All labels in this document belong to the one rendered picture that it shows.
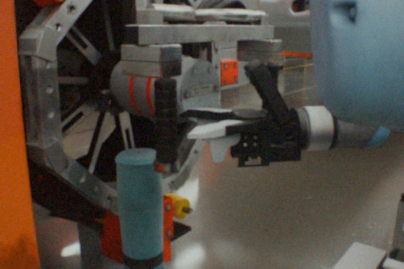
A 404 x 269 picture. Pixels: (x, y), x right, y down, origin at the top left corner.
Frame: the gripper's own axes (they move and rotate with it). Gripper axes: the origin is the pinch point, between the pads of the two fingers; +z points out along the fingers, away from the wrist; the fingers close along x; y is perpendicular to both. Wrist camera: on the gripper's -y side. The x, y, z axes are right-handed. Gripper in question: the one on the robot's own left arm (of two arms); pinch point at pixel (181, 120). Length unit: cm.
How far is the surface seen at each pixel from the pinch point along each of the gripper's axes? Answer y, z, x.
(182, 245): 83, -8, 106
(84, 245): 43, 24, 39
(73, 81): -3.5, 21.2, 24.9
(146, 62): -9.3, 5.4, -0.7
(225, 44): -8, -23, 84
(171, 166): 6.9, 1.9, -2.2
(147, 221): 21.3, 6.1, 7.8
